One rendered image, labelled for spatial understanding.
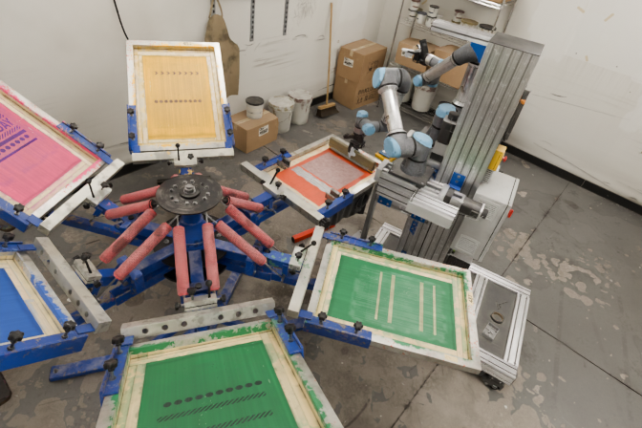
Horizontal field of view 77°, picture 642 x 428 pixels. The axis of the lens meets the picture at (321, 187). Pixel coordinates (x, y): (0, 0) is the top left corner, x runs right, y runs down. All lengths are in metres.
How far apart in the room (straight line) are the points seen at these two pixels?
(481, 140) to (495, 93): 0.27
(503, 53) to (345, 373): 2.13
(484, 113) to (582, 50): 3.21
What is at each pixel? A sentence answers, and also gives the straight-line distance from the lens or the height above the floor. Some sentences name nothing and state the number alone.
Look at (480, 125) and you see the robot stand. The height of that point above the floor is 1.60.
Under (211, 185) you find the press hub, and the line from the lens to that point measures 2.02.
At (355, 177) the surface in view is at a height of 0.96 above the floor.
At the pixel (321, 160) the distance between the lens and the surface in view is 2.90.
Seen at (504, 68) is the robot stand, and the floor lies 1.92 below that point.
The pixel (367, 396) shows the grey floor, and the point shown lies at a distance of 2.91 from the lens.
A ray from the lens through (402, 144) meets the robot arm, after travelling 2.27.
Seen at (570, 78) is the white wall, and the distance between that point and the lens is 5.55.
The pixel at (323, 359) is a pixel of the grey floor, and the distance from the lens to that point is 2.96.
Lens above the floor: 2.55
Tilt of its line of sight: 37 degrees down
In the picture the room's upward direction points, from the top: 10 degrees clockwise
